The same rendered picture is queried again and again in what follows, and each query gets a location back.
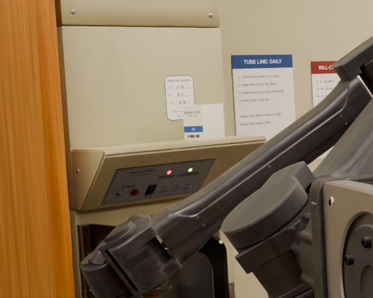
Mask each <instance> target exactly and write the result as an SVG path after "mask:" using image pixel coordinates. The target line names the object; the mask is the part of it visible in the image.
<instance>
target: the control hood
mask: <svg viewBox="0 0 373 298"><path fill-rule="evenodd" d="M265 142H266V137H265V136H264V135H242V136H225V138H219V139H213V140H174V141H161V142H147V143H140V144H127V145H113V146H106V147H93V148H80V149H73V151H71V155H72V172H73V189H74V198H75V209H77V210H78V211H86V210H95V209H103V208H111V207H116V206H124V205H132V204H137V203H146V202H154V201H158V200H166V199H175V198H180V197H188V196H191V195H193V194H194V193H188V194H183V195H175V196H167V197H158V198H153V199H145V200H137V201H131V202H123V203H115V204H110V205H101V204H102V201H103V200H104V197H105V195H106V193H107V190H108V188H109V186H110V183H111V181H112V178H113V177H114V174H115V172H116V169H124V168H130V167H141V166H152V165H158V164H169V163H180V162H186V161H197V160H207V159H214V158H216V160H215V162H214V164H213V166H212V167H211V169H210V171H209V172H208V174H207V177H206V178H205V180H204V182H203V184H202V185H201V187H200V189H199V190H201V189H202V188H203V187H205V186H206V185H208V184H209V183H211V182H212V181H213V180H215V179H216V178H218V177H219V176H220V175H222V174H223V173H224V172H226V171H227V170H228V169H230V168H231V167H233V166H234V165H235V164H237V163H238V162H239V161H241V160H242V159H244V158H245V157H246V156H248V155H249V154H250V153H252V152H253V151H255V150H256V149H257V148H259V147H260V146H262V145H263V144H264V143H265Z"/></svg>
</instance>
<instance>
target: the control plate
mask: <svg viewBox="0 0 373 298"><path fill-rule="evenodd" d="M215 160H216V158H214V159H207V160H197V161H186V162H180V163H169V164H158V165H152V166H141V167H130V168H124V169H116V172H115V174H114V177H113V178H112V181H111V183H110V186H109V188H108V190H107V193H106V195H105V197H104V200H103V201H102V204H101V205H110V204H115V203H123V202H131V201H137V200H145V199H153V198H158V197H167V196H175V195H183V194H188V193H196V192H198V191H199V189H200V187H201V185H202V184H203V182H204V180H205V178H206V177H207V174H208V172H209V171H210V169H211V167H212V166H213V164H214V162H215ZM189 168H193V170H192V171H191V172H188V169H189ZM169 170H172V173H171V174H166V172H167V171H169ZM189 182H191V187H189V186H187V183H189ZM154 184H157V186H156V188H155V191H154V192H153V194H152V195H144V194H145V193H146V190H147V188H148V187H149V185H154ZM176 184H180V186H179V188H177V187H175V185H176ZM166 185H167V186H168V189H167V190H165V189H163V187H164V186H166ZM134 189H138V191H139V192H138V194H136V195H135V196H132V195H131V194H130V192H131V191H132V190H134ZM117 192H121V195H119V196H115V194H116V193H117Z"/></svg>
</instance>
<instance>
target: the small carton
mask: <svg viewBox="0 0 373 298"><path fill-rule="evenodd" d="M182 110H183V120H184V139H185V140H213V139H219V138H225V133H224V113H223V103H216V104H205V105H187V106H182Z"/></svg>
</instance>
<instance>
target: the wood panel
mask: <svg viewBox="0 0 373 298"><path fill-rule="evenodd" d="M0 298H75V285H74V275H73V258H72V242H71V233H70V216H69V199H68V190H67V173H66V156H65V139H64V130H63V114H62V97H61V88H60V71H59V54H58V45H57V28H56V11H55V3H54V0H0Z"/></svg>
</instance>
